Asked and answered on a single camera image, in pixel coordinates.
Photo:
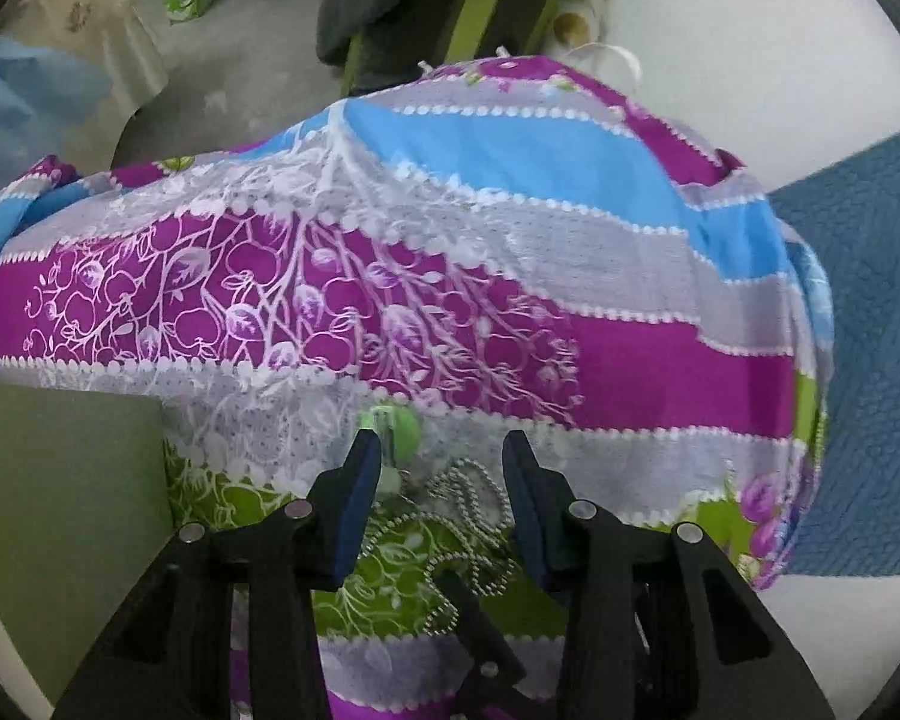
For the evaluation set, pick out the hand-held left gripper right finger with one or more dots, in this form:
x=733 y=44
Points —
x=529 y=517

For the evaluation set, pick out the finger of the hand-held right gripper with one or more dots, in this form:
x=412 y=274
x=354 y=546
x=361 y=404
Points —
x=480 y=645

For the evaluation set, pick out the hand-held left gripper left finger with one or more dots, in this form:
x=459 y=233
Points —
x=352 y=517

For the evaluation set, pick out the white cardboard box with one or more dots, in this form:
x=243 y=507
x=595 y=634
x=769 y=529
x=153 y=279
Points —
x=60 y=502

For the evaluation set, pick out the purple green striped floral cloth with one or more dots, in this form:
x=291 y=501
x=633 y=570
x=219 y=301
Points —
x=495 y=277

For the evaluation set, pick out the blue quilted blanket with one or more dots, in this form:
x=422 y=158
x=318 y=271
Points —
x=870 y=315

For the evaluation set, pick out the fruit print cushion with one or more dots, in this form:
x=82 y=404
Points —
x=570 y=22

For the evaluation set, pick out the light blue cloth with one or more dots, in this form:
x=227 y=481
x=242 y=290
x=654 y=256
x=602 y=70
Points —
x=22 y=112

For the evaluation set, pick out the cream floral cloth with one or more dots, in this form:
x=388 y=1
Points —
x=82 y=15

